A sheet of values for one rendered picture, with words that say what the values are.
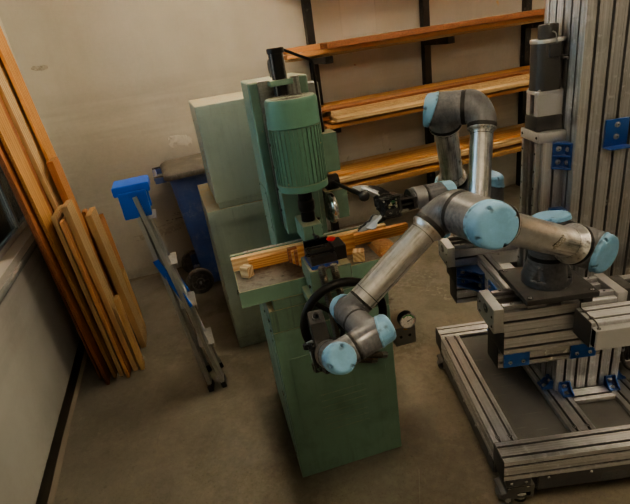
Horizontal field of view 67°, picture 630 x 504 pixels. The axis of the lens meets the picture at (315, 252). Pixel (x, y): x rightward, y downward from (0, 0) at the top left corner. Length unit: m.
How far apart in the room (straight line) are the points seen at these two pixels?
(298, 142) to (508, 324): 0.89
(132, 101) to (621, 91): 3.16
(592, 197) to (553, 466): 0.93
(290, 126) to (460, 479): 1.48
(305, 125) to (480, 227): 0.68
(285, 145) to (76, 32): 2.60
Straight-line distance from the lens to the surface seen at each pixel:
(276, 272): 1.69
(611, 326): 1.70
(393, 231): 1.85
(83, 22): 3.96
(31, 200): 2.70
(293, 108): 1.55
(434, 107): 1.74
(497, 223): 1.19
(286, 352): 1.76
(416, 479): 2.12
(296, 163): 1.59
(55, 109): 4.01
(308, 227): 1.69
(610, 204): 1.87
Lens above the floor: 1.63
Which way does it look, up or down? 24 degrees down
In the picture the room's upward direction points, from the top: 9 degrees counter-clockwise
